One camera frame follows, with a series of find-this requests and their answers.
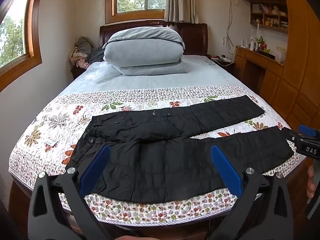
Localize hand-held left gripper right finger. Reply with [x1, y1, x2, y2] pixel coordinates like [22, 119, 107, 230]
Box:
[207, 145, 293, 240]

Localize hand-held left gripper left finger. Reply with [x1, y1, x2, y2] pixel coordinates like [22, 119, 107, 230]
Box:
[28, 145, 111, 240]

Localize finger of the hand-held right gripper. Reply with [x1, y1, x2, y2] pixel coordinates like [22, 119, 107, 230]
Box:
[298, 124, 320, 138]
[281, 127, 302, 152]

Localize black pants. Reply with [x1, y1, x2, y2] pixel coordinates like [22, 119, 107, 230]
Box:
[67, 95, 294, 204]

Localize person's right hand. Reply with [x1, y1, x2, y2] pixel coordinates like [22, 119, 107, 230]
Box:
[307, 164, 316, 199]

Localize floral quilt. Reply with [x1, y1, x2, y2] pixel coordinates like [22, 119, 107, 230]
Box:
[9, 85, 307, 228]

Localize wooden desk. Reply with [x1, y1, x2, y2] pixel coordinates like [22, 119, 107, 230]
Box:
[235, 46, 285, 99]

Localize wooden wardrobe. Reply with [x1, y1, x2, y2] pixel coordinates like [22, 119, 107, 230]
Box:
[236, 0, 320, 134]

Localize dark cluttered nightstand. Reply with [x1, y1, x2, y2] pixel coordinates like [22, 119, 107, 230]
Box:
[207, 54, 236, 74]

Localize pile of clothes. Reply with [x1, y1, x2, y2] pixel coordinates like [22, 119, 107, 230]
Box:
[69, 36, 95, 70]

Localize folded light blue duvet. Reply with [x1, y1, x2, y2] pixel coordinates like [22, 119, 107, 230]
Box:
[102, 26, 188, 76]

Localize dark wooden headboard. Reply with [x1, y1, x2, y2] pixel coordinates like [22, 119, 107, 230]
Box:
[99, 23, 209, 55]

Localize large wooden framed window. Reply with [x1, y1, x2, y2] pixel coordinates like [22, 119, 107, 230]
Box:
[0, 0, 43, 92]

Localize beige curtain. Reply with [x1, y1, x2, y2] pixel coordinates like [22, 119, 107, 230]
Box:
[164, 0, 199, 24]

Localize wooden bed frame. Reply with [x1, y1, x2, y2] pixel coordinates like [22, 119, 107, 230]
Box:
[9, 171, 308, 240]

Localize hanging white cables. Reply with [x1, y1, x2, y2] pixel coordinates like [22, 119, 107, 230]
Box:
[222, 0, 240, 60]

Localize wooden wall shelf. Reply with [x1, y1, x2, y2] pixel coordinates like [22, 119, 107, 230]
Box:
[250, 2, 289, 33]

